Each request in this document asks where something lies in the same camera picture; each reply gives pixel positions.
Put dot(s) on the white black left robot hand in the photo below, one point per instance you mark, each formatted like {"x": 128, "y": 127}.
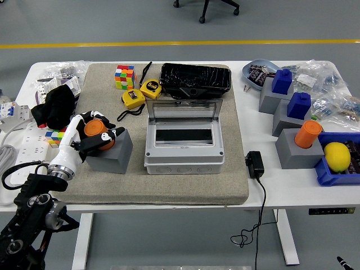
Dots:
{"x": 66, "y": 152}

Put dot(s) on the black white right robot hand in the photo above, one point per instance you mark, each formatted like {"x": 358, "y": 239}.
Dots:
{"x": 343, "y": 263}

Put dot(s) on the orange cylinder battery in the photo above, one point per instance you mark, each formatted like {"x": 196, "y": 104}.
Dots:
{"x": 308, "y": 133}
{"x": 94, "y": 128}

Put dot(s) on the smoky transparent box lid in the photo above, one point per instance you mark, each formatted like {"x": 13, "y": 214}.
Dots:
{"x": 185, "y": 111}

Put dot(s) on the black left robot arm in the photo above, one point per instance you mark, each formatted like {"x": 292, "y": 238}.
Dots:
{"x": 31, "y": 191}

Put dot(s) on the grey plastic junction box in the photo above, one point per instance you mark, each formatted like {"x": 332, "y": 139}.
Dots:
{"x": 182, "y": 157}

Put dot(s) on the blue square battery block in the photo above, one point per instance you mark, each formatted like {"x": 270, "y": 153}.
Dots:
{"x": 298, "y": 107}
{"x": 281, "y": 83}

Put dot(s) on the colourful puzzle cube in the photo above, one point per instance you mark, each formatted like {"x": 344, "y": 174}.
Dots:
{"x": 54, "y": 137}
{"x": 125, "y": 77}

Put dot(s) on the white power strip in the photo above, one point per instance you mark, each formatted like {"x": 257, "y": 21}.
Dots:
{"x": 31, "y": 146}

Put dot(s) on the grey block with round hole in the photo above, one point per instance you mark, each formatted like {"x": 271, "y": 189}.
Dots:
{"x": 112, "y": 160}

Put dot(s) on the black cloth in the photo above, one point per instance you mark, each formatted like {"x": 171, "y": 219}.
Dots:
{"x": 57, "y": 105}

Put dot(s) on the black table control panel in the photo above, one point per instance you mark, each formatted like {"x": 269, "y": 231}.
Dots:
{"x": 332, "y": 211}

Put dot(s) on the white table leg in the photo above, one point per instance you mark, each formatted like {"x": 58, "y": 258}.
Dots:
{"x": 83, "y": 239}
{"x": 287, "y": 239}

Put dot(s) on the white circuit breaker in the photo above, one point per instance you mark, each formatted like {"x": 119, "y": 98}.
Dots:
{"x": 12, "y": 112}

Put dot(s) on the clear bag of screws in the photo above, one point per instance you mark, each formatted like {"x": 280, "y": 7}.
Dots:
{"x": 64, "y": 70}

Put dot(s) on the yellow tape measure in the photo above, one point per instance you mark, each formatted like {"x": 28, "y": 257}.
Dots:
{"x": 151, "y": 88}
{"x": 133, "y": 98}

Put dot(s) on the blue plastic bin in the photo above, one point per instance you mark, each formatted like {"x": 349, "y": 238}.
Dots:
{"x": 326, "y": 177}

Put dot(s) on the yellow lemon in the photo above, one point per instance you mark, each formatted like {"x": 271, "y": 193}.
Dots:
{"x": 337, "y": 157}

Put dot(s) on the dark packets in bin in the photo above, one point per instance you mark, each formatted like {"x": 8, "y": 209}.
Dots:
{"x": 355, "y": 157}

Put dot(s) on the grey-brown table mat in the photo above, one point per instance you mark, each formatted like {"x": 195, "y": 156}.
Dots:
{"x": 168, "y": 188}

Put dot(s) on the grey block holder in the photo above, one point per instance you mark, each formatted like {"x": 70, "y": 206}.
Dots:
{"x": 281, "y": 121}
{"x": 270, "y": 102}
{"x": 295, "y": 159}

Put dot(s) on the black power adapter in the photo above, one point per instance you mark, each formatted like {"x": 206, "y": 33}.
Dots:
{"x": 254, "y": 164}

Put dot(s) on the black plastic tray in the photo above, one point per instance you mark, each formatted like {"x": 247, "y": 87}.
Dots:
{"x": 197, "y": 76}

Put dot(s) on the clear bag of parts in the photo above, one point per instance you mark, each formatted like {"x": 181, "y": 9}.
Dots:
{"x": 337, "y": 108}
{"x": 317, "y": 76}

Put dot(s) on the small metal clips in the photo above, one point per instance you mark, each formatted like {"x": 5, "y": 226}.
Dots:
{"x": 246, "y": 89}

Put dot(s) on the light blue dish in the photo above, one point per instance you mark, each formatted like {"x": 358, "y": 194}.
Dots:
{"x": 249, "y": 77}

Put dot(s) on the black office chair base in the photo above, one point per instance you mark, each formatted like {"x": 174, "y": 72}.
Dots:
{"x": 205, "y": 9}

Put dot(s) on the dark candy packets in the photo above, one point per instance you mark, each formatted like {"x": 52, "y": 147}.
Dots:
{"x": 258, "y": 74}

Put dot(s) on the white switch modules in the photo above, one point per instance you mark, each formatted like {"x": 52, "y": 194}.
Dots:
{"x": 71, "y": 84}

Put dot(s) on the black triangular bracket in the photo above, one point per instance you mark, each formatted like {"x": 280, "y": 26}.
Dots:
{"x": 192, "y": 91}

